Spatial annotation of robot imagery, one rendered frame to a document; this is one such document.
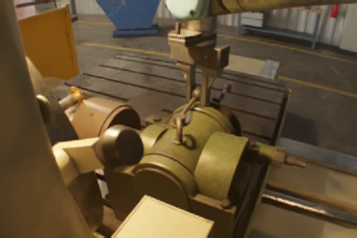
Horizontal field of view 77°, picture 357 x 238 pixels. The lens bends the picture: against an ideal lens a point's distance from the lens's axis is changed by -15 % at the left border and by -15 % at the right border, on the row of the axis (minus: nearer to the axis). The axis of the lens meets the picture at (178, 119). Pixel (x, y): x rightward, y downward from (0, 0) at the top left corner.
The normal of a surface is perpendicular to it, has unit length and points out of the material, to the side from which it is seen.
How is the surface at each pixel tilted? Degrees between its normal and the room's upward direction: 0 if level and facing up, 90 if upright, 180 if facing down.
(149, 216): 0
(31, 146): 90
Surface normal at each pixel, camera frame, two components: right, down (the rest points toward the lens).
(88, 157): -0.45, 0.48
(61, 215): 0.93, 0.20
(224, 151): -0.13, -0.66
